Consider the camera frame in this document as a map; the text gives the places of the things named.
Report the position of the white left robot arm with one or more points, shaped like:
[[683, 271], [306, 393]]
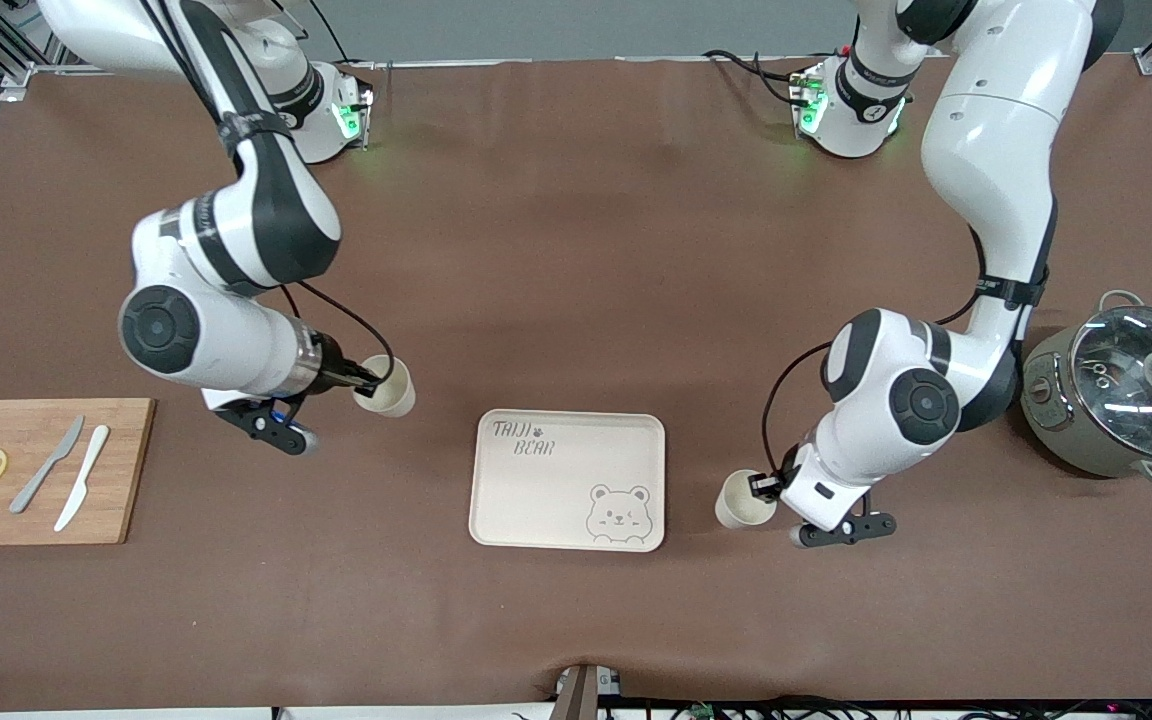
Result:
[[996, 150]]

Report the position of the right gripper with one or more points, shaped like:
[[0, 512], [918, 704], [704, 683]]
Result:
[[338, 368]]

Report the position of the cream tray with bear print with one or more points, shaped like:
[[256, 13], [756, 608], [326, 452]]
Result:
[[546, 490]]

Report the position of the white plastic knife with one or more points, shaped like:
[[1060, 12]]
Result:
[[86, 470]]

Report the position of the grey-green cooking pot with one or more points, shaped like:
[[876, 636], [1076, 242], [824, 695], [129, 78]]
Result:
[[1061, 420]]

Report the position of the small grey box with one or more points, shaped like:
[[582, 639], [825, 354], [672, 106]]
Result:
[[609, 682]]

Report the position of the glass pot lid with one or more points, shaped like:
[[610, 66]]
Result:
[[1126, 370]]

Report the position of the white plastic cup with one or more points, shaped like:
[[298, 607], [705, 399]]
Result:
[[741, 500], [394, 395]]

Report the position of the grey-blue plastic knife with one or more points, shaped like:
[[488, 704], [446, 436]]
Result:
[[51, 462]]

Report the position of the brown post at table edge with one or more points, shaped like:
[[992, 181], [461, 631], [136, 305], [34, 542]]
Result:
[[576, 695]]

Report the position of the bamboo cutting board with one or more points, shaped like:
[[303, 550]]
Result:
[[121, 480]]

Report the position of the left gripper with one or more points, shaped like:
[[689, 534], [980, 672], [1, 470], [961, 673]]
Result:
[[765, 486]]

